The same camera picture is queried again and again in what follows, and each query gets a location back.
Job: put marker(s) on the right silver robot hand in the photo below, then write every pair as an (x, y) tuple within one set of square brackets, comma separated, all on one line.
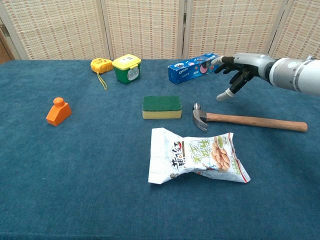
[(252, 63)]

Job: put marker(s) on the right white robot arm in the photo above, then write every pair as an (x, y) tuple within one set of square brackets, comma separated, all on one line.
[(297, 75)]

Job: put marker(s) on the green and yellow sponge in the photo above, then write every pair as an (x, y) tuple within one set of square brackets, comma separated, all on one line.
[(161, 105)]

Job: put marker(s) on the woven folding screen panel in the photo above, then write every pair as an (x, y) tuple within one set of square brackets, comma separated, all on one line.
[(145, 27), (232, 27), (300, 32), (57, 27)]

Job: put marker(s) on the blue Oreo cookie box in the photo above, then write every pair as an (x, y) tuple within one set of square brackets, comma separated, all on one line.
[(192, 70)]

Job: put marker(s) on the white peanut snack bag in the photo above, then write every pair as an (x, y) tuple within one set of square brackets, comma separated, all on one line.
[(195, 160)]

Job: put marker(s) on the green bin with yellow lid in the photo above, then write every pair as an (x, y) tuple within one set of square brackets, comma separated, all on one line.
[(126, 72)]

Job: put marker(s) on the orange toy block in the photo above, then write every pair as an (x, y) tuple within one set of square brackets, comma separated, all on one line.
[(58, 115)]

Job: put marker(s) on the blue felt table cover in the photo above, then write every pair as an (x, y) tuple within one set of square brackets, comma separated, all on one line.
[(75, 175)]

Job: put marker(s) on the metal screen hinge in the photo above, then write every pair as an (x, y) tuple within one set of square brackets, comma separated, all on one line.
[(3, 30)]

